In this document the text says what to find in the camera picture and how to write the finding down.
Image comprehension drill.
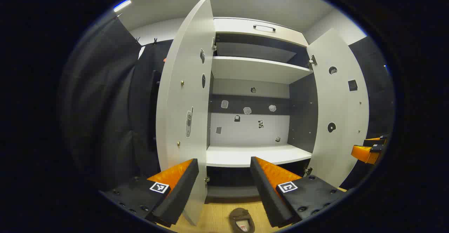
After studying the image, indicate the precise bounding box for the brown fuzzy shoe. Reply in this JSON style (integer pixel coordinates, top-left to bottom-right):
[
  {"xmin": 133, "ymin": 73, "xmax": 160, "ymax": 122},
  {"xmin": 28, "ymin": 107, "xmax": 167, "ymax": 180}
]
[{"xmin": 229, "ymin": 208, "xmax": 256, "ymax": 233}]

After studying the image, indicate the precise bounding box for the ceiling light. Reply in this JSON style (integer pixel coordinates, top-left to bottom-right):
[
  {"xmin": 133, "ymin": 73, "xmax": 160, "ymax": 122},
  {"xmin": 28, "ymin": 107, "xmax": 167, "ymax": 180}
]
[{"xmin": 113, "ymin": 0, "xmax": 132, "ymax": 13}]

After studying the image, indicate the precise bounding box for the white cabinet drawer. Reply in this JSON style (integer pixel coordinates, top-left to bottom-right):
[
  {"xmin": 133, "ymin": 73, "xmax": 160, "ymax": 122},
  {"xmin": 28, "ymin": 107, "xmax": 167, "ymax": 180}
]
[{"xmin": 213, "ymin": 17, "xmax": 309, "ymax": 47}]

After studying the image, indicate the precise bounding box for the white shoe cabinet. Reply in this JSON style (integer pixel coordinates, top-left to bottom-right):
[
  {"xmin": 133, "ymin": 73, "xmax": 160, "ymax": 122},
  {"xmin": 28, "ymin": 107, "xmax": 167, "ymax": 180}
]
[{"xmin": 205, "ymin": 17, "xmax": 318, "ymax": 204}]

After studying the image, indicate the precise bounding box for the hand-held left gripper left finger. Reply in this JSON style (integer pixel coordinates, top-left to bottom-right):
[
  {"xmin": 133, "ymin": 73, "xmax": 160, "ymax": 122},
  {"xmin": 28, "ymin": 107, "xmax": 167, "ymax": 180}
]
[{"xmin": 99, "ymin": 158, "xmax": 199, "ymax": 228}]

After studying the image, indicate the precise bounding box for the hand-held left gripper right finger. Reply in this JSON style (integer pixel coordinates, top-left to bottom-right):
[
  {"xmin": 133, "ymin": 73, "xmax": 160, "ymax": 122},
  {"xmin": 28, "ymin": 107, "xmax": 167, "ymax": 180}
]
[{"xmin": 250, "ymin": 157, "xmax": 348, "ymax": 228}]

